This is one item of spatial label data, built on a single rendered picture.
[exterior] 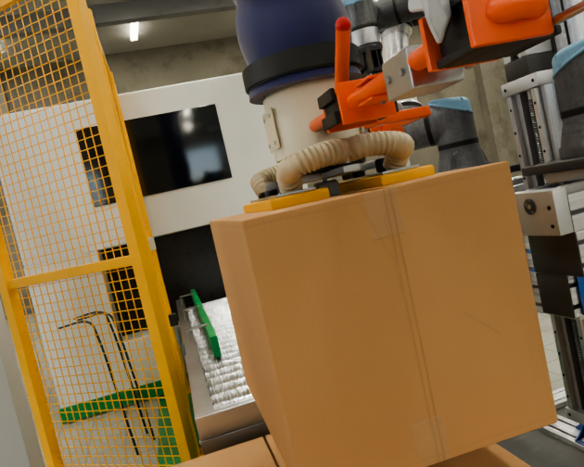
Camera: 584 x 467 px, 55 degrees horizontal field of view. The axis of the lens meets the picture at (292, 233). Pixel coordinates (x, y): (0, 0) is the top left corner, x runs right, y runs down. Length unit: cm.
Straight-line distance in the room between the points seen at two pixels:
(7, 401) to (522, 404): 173
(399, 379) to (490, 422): 16
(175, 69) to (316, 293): 1163
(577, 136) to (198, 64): 1138
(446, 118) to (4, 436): 178
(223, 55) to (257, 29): 1149
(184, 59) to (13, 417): 1068
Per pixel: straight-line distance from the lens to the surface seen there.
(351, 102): 79
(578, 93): 130
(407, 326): 81
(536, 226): 123
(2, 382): 221
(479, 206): 85
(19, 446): 226
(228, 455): 139
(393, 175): 95
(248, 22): 107
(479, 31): 50
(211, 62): 1245
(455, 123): 168
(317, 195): 91
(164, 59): 1235
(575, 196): 121
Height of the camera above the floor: 109
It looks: 4 degrees down
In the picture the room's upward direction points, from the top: 13 degrees counter-clockwise
